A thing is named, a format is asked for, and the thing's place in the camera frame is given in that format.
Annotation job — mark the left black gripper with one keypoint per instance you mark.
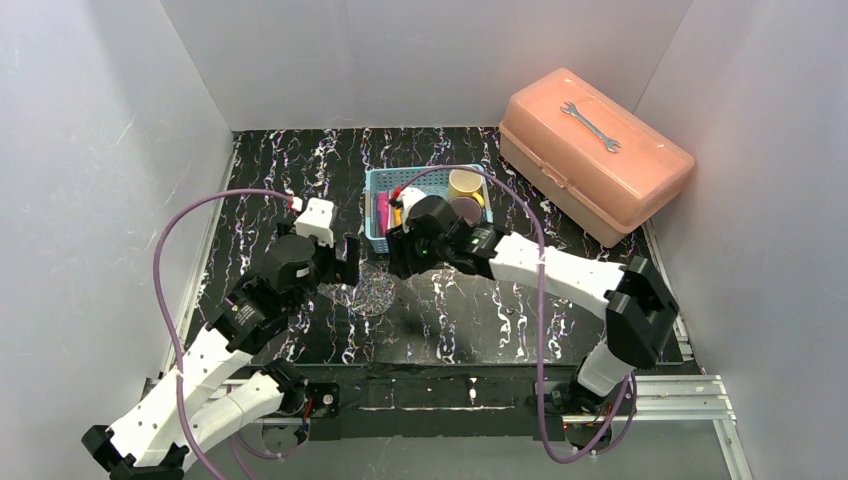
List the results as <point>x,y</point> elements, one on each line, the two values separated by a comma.
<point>338,263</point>

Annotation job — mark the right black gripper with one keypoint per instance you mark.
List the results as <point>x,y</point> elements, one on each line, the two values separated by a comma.
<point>400,252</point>

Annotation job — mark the clear glass tray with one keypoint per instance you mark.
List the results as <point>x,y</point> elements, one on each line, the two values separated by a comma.
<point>372,296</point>

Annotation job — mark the purple mug black rim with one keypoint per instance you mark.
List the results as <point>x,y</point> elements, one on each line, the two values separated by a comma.
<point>468,209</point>

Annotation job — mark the yellow mug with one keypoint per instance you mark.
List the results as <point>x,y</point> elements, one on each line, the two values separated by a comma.
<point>466,184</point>

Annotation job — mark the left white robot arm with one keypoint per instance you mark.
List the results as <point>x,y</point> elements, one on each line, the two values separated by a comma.
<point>178,420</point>

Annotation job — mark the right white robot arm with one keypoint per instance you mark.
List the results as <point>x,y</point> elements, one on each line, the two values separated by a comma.
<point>633,300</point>

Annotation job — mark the pink toothpaste tube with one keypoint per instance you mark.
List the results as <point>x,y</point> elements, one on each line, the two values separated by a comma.
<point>383,212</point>

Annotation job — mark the pink plastic toolbox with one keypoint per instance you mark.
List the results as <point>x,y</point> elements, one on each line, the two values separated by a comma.
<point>609,195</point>

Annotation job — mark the silver wrench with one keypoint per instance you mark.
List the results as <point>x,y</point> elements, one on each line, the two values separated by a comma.
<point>610,144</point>

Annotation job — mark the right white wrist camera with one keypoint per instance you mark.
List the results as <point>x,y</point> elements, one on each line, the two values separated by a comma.
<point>408,197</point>

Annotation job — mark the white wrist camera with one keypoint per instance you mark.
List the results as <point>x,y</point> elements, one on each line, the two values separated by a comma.
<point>408,197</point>
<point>316,221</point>

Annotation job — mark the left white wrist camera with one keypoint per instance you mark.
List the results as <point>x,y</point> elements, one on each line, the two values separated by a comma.
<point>316,221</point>

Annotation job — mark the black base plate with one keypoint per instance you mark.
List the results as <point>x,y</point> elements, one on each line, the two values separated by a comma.
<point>422,401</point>

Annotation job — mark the aluminium rail frame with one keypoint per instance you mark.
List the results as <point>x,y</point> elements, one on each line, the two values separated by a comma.
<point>658,398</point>

